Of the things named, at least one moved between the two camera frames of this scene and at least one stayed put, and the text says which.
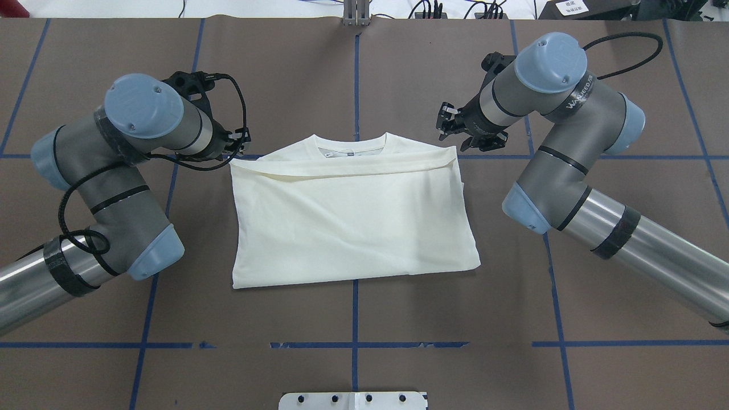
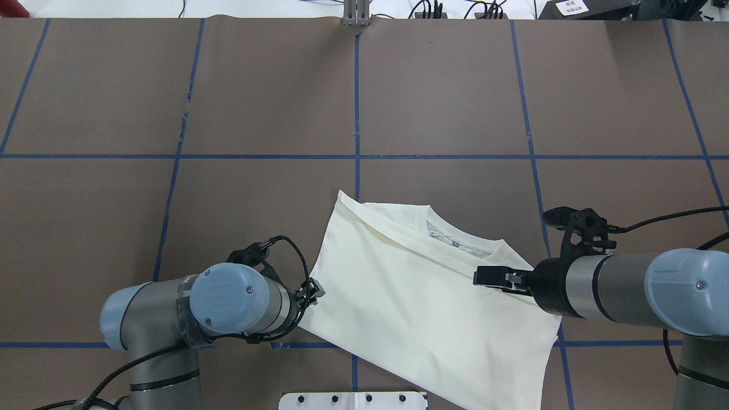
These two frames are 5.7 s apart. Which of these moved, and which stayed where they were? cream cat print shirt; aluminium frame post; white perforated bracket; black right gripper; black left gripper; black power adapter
Moved: cream cat print shirt; black left gripper; black right gripper
Stayed: black power adapter; aluminium frame post; white perforated bracket
